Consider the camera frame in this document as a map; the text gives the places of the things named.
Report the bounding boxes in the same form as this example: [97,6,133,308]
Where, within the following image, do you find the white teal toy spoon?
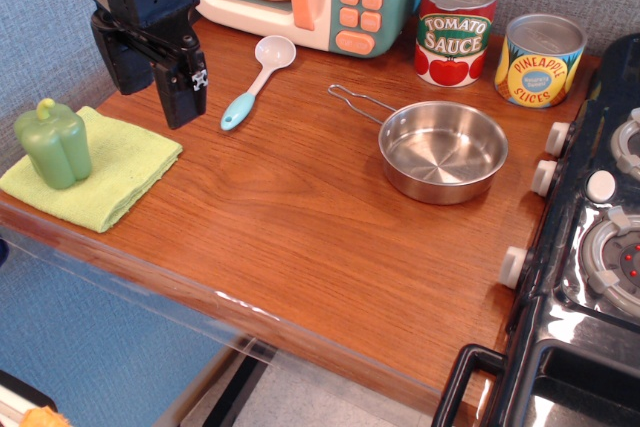
[220,35,297,131]

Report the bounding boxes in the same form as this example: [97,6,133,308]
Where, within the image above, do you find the pineapple slices can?
[494,13,587,109]

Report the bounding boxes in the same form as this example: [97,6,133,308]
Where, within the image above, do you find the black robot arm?
[91,0,208,129]

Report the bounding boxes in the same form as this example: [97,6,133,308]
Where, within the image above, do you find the black toy stove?
[433,34,639,426]

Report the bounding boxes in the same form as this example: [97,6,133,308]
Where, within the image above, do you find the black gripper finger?
[153,49,208,129]
[91,14,154,95]

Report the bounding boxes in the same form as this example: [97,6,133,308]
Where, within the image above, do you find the green toy bell pepper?
[14,98,93,190]

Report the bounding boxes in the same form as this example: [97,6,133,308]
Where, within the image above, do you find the small steel pot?
[328,84,509,205]

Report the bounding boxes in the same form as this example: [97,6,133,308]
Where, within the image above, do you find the tomato sauce can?
[414,0,497,87]

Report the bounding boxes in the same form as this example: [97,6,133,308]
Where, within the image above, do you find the green folded cloth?
[1,106,182,233]

